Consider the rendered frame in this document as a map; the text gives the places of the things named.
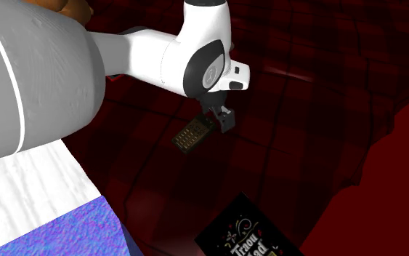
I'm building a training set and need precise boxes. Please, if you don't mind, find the black box with pale print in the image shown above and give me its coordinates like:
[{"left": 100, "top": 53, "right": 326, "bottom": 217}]
[{"left": 193, "top": 191, "right": 305, "bottom": 256}]

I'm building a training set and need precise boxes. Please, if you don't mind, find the bed with dark red plaid blanket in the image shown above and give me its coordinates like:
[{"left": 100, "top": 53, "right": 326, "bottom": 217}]
[{"left": 61, "top": 0, "right": 409, "bottom": 256}]

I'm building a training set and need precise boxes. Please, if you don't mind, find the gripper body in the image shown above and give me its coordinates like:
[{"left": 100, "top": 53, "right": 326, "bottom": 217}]
[{"left": 198, "top": 91, "right": 228, "bottom": 113}]

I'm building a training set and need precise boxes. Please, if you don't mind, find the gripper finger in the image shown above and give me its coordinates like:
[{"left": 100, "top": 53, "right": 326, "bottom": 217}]
[
  {"left": 212, "top": 105, "right": 237, "bottom": 134},
  {"left": 198, "top": 103, "right": 215, "bottom": 125}
]

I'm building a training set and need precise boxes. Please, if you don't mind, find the white block with blue side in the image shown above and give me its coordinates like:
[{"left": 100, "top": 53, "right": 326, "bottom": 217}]
[{"left": 0, "top": 138, "right": 145, "bottom": 256}]

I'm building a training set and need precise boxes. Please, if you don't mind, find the orange-brown rounded object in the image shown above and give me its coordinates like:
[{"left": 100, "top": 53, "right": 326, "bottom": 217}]
[{"left": 23, "top": 0, "right": 94, "bottom": 27}]

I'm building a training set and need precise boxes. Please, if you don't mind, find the black remote control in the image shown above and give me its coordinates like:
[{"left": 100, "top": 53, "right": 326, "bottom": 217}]
[{"left": 171, "top": 113, "right": 216, "bottom": 156}]

